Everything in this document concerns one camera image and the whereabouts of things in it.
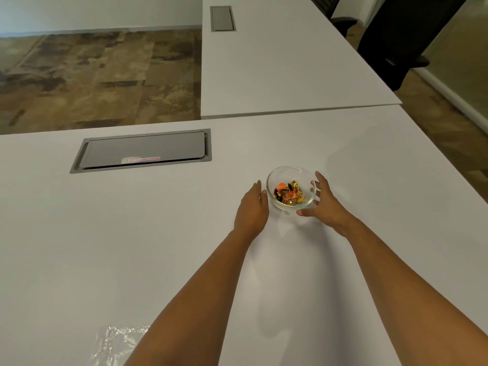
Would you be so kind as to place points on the person's right hand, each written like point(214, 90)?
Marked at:
point(329, 211)

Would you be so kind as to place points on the person's left hand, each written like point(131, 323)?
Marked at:
point(251, 213)

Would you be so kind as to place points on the person's left thumb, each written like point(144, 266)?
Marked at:
point(265, 198)

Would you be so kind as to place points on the person's right thumb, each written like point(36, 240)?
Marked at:
point(307, 212)

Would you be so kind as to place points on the clear glass bowl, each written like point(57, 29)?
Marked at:
point(291, 175)

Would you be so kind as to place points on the person's left forearm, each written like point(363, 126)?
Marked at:
point(194, 304)

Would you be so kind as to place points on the person's right forearm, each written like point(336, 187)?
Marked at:
point(408, 301)

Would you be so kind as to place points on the black wrapped candy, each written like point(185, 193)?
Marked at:
point(278, 198)

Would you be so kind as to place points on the gold wrapped candy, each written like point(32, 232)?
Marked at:
point(294, 200)
point(296, 187)

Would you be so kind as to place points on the orange wrapped candy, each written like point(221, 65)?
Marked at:
point(283, 189)

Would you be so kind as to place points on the black office chair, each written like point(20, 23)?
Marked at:
point(404, 34)
point(335, 15)

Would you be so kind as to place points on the clear plastic bag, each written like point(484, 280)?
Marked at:
point(114, 344)

